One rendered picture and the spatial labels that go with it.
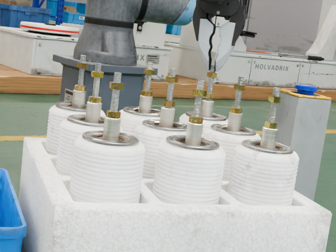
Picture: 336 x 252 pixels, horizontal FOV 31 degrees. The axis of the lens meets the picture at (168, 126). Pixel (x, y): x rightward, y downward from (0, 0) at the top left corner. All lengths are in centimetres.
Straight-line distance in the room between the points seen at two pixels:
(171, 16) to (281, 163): 67
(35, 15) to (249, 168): 468
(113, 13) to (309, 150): 55
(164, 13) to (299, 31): 603
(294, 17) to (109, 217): 681
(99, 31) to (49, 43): 156
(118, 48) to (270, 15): 642
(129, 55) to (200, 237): 69
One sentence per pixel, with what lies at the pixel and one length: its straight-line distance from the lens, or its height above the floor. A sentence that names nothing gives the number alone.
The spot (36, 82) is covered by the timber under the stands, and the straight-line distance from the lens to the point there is 285.
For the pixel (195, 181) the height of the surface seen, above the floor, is 21.
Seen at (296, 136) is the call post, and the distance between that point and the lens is 110.
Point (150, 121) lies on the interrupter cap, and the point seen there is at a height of 25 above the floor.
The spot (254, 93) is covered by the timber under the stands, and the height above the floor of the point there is 4.
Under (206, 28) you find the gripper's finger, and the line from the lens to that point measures 108.
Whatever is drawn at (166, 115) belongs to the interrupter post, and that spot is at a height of 27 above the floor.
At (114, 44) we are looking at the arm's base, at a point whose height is 35.
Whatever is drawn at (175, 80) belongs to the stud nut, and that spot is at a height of 33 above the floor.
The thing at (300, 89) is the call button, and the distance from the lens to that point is 112.
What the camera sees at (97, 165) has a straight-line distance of 77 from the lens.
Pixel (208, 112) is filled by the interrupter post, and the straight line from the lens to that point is 109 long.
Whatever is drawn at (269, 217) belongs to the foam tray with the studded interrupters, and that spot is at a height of 17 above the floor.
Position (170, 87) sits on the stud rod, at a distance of 94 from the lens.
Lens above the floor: 42
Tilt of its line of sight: 10 degrees down
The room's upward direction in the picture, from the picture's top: 7 degrees clockwise
